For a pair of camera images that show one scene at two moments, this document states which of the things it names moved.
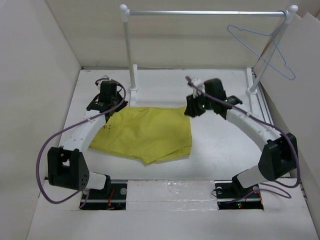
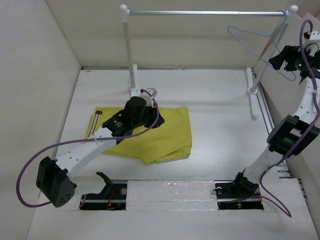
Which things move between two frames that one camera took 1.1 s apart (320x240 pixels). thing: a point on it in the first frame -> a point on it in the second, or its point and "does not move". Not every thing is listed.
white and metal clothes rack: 251,90 does not move
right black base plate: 231,195 does not move
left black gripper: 121,106 -> 153,113
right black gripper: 192,109 -> 290,52
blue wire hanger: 257,55 does not move
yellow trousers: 140,134 does not move
